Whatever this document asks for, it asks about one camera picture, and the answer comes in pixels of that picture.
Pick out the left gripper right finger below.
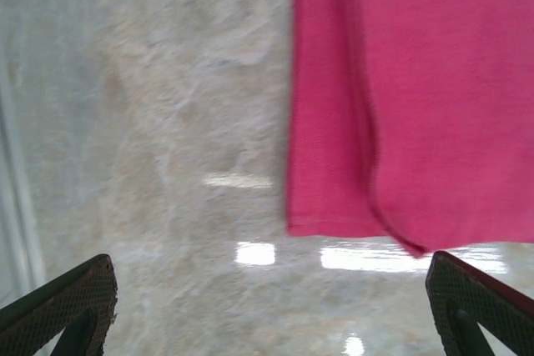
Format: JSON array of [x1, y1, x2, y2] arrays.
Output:
[[425, 250, 534, 356]]

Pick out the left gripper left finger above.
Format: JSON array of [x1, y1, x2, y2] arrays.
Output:
[[0, 253, 119, 356]]

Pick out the pink long pants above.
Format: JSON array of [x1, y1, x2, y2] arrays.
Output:
[[285, 0, 534, 259]]

